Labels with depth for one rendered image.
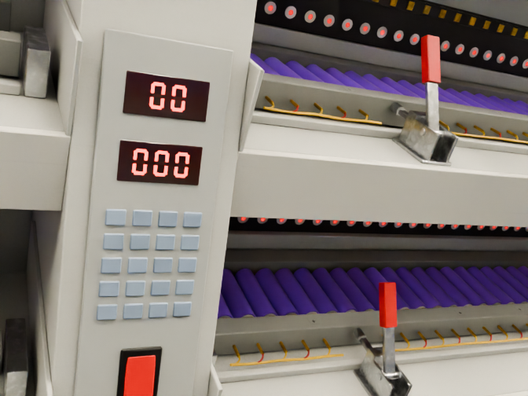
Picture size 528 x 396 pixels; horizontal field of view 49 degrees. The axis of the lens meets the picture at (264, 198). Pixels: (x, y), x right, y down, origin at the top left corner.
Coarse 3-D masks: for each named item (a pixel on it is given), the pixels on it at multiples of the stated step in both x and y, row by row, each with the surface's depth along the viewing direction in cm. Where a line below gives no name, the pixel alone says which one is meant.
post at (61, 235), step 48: (96, 0) 29; (144, 0) 30; (192, 0) 31; (240, 0) 32; (96, 48) 29; (240, 48) 32; (96, 96) 30; (240, 96) 33; (48, 240) 37; (48, 288) 36; (48, 336) 34
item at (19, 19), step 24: (24, 0) 45; (432, 0) 62; (456, 0) 63; (480, 0) 65; (504, 0) 66; (24, 24) 45; (0, 216) 48; (24, 216) 48; (0, 240) 48; (24, 240) 49; (0, 264) 48; (24, 264) 49
